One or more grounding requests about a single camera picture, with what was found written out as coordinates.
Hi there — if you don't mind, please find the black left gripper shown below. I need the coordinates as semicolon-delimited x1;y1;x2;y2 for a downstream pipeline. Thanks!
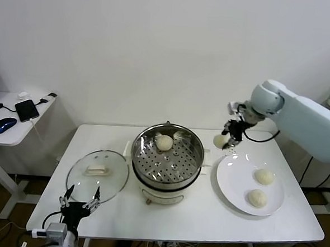
57;183;102;234

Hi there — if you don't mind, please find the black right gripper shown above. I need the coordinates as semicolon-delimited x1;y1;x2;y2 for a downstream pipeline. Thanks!
220;118;249;151

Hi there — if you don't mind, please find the white steamed baozi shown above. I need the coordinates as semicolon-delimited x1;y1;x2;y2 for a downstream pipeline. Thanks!
254;168;276;186
213;134;229;149
154;134;174;152
245;188;268;208

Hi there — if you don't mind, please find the glass lid with cream handle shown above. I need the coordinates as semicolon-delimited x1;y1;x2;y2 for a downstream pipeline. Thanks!
65;148;131;208

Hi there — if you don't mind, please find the stainless steel steamer basket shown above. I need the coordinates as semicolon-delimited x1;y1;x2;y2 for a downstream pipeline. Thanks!
129;122;207;192

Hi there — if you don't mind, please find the white round plate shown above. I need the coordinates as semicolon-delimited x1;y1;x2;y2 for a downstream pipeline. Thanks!
214;152;287;218

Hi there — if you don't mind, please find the white electric cooker base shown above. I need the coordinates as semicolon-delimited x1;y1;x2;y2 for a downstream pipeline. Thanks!
120;140;214;210

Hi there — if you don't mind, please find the black smartphone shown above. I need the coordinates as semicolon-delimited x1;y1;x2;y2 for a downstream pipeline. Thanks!
13;98;41;124

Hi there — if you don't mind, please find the blue computer mouse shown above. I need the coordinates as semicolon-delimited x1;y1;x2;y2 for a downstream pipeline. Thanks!
0;117;18;136

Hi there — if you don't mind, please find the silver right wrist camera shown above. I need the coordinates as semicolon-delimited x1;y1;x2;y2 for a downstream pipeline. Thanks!
226;101;241;115

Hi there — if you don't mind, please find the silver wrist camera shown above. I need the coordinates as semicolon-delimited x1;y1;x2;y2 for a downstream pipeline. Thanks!
31;221;68;240
226;101;241;115

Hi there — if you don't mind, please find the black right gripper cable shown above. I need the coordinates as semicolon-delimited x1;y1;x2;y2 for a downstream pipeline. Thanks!
241;127;281;144

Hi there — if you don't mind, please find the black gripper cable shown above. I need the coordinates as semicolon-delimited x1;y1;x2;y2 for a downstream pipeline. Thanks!
241;127;281;144
41;210;63;230

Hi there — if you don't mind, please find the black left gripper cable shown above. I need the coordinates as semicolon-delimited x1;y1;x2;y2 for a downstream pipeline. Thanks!
41;210;63;230

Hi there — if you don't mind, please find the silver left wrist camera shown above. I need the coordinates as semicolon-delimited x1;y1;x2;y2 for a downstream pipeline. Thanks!
31;221;68;240

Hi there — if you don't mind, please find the white charging cable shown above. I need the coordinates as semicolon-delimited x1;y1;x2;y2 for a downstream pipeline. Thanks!
26;117;48;148

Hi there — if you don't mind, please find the black power cable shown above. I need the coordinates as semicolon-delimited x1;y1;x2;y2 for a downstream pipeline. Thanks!
298;158;330;191

